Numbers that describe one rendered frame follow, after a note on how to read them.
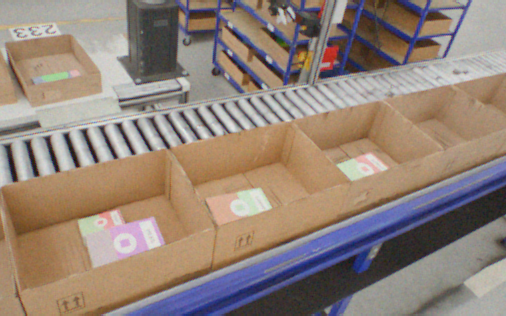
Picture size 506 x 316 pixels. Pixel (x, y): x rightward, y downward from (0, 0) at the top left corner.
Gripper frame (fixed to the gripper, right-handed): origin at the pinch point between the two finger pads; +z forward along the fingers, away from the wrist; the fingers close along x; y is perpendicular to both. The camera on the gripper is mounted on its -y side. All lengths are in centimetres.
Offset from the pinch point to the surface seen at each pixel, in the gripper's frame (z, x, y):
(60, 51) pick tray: -22, 104, 33
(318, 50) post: 25.0, 3.6, -12.0
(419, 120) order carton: 76, -4, -37
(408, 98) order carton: 69, 10, -48
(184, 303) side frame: 100, 114, -54
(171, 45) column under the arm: 0, 64, 6
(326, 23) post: 18.5, 3.1, -23.7
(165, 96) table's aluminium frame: 19, 71, 16
